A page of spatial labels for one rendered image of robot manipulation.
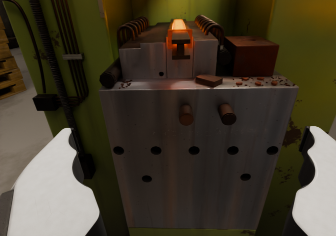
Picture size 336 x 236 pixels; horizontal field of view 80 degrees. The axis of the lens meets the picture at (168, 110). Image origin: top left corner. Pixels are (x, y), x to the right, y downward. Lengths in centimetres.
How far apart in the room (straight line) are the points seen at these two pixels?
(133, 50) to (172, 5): 49
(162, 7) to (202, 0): 16
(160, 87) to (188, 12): 55
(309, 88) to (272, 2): 27
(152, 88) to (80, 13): 30
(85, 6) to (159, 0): 37
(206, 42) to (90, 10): 31
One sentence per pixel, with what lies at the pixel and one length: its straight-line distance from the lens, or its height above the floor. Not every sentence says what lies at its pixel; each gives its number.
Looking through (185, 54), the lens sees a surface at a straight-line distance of 33.
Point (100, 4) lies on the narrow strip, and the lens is 58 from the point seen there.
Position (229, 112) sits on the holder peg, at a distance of 38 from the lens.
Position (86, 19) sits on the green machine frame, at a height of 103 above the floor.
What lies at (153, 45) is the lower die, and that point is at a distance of 43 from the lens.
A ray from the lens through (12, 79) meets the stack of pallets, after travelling 346.
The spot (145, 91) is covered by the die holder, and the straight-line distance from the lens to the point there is 39.
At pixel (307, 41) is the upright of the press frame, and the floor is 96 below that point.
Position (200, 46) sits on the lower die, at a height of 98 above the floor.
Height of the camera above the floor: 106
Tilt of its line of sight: 29 degrees down
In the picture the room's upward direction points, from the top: 2 degrees counter-clockwise
